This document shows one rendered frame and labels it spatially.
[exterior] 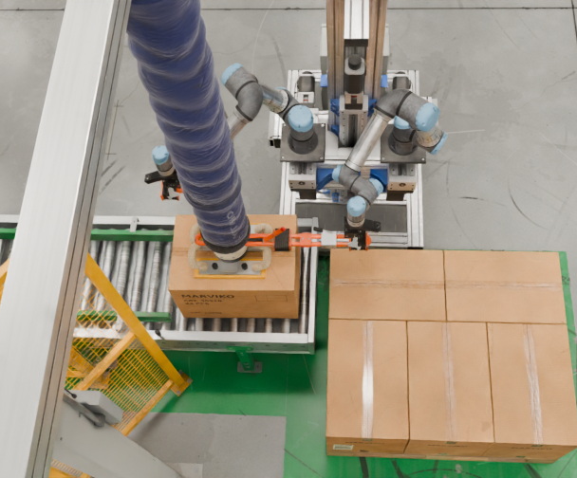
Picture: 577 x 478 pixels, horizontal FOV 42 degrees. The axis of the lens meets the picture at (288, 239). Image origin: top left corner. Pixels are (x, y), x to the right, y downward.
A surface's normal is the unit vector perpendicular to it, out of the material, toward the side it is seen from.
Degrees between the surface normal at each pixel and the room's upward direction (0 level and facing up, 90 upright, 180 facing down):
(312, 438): 0
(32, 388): 0
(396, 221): 0
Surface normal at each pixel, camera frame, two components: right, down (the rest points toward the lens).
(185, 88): 0.51, 0.67
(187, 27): 0.70, 0.49
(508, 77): -0.06, -0.42
